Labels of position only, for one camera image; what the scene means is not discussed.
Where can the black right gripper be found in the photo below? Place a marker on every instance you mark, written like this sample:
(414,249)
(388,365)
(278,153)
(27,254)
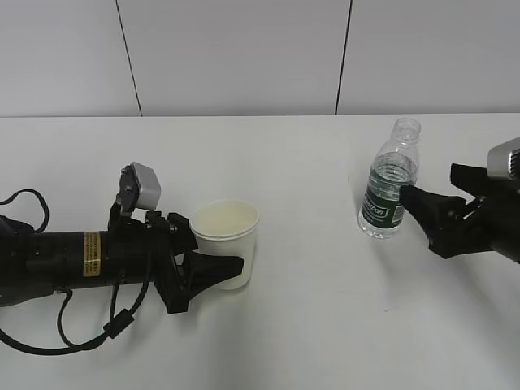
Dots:
(454,226)

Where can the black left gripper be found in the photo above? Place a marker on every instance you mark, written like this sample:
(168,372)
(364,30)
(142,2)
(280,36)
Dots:
(140,251)

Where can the white paper cup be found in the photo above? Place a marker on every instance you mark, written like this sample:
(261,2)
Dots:
(228,228)

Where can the clear water bottle green label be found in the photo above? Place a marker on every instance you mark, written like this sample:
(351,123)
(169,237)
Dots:
(395,165)

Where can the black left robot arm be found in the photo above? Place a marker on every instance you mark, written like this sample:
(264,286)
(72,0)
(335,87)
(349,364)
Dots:
(38,264)

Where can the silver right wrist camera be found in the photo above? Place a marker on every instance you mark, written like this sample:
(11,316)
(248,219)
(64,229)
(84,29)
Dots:
(503,160)

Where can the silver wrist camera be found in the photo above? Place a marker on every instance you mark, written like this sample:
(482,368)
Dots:
(139,188)
(503,160)

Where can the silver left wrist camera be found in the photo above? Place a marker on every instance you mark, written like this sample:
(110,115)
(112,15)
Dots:
(139,188)

